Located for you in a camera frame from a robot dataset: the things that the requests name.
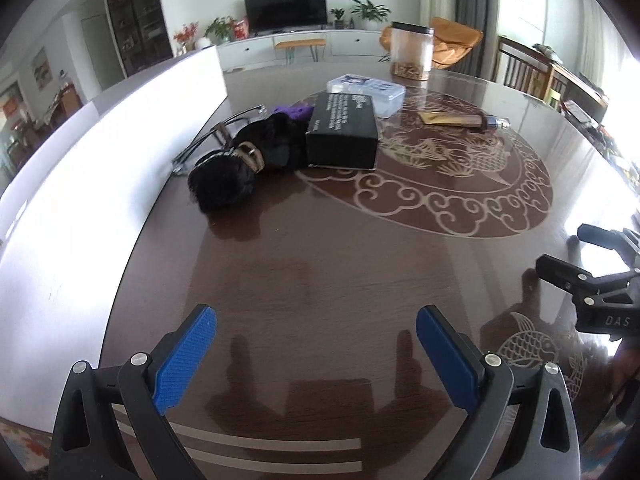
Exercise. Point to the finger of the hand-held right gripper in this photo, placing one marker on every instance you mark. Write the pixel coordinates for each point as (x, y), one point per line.
(562, 272)
(605, 237)

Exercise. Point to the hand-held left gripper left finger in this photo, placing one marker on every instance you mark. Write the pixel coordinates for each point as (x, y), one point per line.
(185, 355)

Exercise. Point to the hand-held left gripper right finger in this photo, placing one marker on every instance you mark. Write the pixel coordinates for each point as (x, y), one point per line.
(447, 360)

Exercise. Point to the white cardboard storage box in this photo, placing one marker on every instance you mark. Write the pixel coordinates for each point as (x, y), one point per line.
(90, 185)

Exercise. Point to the rimless glasses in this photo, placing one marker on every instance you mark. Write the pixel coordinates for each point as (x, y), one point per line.
(197, 147)

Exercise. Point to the black cardboard box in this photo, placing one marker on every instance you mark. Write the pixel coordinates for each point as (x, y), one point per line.
(345, 130)

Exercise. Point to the purple teal hair accessory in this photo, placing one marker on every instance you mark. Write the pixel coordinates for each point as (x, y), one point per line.
(295, 111)

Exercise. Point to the person's right hand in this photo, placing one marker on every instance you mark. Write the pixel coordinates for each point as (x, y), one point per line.
(629, 380)

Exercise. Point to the wooden side table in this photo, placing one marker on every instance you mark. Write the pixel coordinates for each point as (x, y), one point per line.
(580, 90)

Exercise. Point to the brown tube with blue cap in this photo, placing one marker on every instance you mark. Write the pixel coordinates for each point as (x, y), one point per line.
(455, 120)

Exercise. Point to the patterned rug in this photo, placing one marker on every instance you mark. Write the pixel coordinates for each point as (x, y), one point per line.
(22, 450)

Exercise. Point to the dark wooden chair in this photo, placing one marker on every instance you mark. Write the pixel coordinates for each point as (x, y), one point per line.
(517, 65)

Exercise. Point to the orange lounge chair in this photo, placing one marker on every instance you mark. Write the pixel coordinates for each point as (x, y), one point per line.
(455, 42)

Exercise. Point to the grey curtain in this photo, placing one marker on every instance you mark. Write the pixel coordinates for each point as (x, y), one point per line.
(477, 10)

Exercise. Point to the clear plastic case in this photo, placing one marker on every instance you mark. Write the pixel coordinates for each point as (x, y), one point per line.
(370, 92)

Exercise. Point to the clear jar with black lid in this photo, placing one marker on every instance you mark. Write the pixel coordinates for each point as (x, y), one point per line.
(411, 50)

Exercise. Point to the white television cabinet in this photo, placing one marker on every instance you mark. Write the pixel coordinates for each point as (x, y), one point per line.
(350, 42)

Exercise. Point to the white door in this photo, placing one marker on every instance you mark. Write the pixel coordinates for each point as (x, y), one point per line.
(102, 50)

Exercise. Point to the red flower plant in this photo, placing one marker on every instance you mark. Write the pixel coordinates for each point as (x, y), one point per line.
(186, 35)

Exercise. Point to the large leafy potted plant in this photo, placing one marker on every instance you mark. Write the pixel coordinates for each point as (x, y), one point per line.
(369, 12)

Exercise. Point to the green potted plant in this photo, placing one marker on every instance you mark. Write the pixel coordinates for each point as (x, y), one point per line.
(220, 29)

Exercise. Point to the red gift bag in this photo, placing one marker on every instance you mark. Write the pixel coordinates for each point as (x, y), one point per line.
(241, 29)

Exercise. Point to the wooden bench with metal legs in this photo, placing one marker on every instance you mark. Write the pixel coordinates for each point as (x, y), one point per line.
(300, 43)

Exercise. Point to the small potted plant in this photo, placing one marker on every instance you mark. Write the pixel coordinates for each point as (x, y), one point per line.
(338, 17)

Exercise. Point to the dark display cabinet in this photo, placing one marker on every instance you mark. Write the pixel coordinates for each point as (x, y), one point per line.
(137, 15)

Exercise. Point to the black television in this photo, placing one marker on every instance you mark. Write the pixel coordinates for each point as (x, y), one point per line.
(285, 10)

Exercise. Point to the framed wall picture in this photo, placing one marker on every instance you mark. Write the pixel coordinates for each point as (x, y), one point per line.
(41, 67)

